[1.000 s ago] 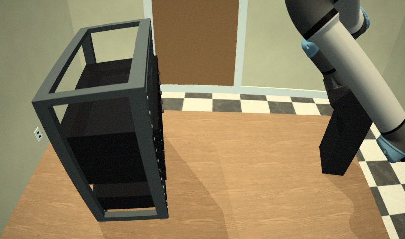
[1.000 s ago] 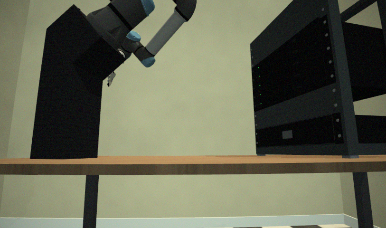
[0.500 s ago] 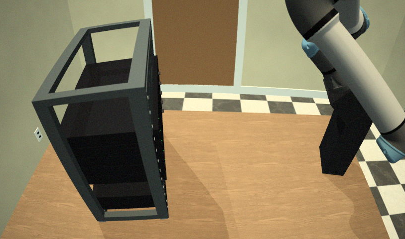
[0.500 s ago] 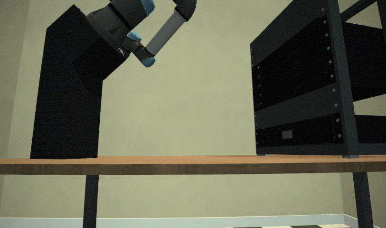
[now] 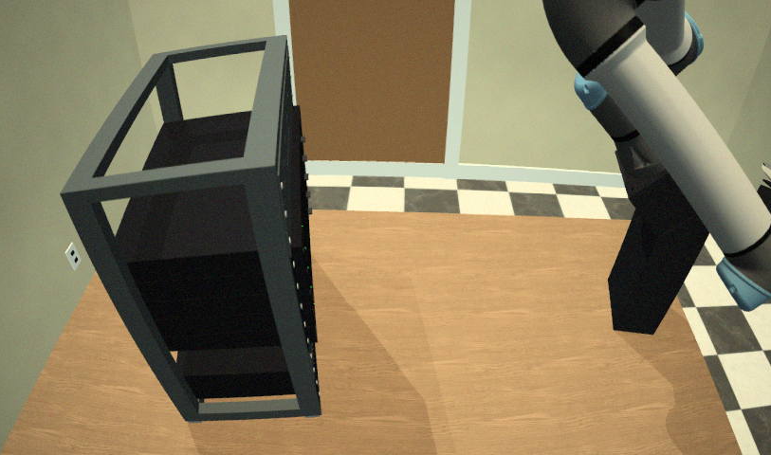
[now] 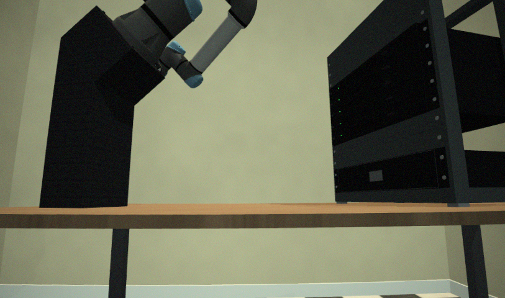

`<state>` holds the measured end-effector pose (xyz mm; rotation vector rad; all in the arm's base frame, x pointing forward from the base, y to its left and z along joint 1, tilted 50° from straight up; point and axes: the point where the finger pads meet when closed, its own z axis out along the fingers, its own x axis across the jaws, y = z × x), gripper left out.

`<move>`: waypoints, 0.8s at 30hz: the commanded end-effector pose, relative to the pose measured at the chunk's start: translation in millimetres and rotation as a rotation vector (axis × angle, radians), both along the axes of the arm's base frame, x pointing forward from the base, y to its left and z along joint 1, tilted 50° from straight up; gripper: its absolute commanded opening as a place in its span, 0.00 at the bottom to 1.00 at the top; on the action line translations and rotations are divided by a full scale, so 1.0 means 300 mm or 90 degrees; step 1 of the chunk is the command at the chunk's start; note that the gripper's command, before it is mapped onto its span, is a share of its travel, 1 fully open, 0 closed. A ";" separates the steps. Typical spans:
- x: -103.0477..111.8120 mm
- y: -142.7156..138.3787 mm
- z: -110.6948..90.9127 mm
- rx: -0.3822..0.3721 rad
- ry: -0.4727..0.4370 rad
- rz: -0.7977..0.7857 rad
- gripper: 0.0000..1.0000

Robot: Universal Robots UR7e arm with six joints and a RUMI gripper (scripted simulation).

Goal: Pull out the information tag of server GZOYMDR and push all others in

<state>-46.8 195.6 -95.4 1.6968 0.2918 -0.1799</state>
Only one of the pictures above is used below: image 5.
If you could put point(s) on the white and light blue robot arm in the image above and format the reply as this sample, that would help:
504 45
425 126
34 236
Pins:
645 96

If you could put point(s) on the dark grey server rack frame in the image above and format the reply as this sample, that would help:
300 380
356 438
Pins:
193 278

